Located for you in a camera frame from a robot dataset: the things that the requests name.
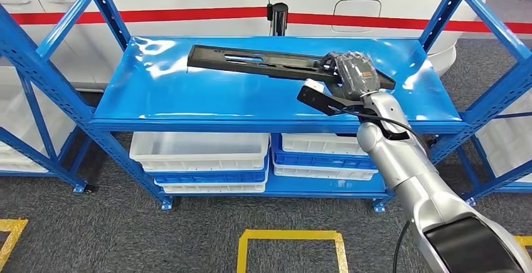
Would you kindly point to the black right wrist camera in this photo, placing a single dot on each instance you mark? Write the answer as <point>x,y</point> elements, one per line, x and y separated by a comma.
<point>316,98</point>

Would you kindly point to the long black plastic part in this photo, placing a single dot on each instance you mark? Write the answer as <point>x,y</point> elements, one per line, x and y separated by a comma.
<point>208,61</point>

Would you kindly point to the black cylinder post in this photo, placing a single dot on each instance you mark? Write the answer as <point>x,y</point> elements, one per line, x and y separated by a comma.
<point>279,19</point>

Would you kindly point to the blue plastic bin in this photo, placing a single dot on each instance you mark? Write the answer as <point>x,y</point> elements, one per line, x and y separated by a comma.
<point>208,177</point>
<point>324,162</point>

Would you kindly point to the blue steel shelf rack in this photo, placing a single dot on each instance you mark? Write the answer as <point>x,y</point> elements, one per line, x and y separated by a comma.
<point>249,100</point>

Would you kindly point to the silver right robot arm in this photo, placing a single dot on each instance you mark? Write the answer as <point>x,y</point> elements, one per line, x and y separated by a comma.
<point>415,171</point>

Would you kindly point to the white plastic bin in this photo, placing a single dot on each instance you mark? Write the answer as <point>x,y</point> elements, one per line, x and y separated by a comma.
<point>320,144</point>
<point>187,146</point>
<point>511,138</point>
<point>324,174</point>
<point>25,125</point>
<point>21,165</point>
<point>212,188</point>

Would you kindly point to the yellow floor tape square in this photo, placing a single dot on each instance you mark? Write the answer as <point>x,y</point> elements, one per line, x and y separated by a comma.
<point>524,241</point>
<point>291,234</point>
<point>14,224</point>

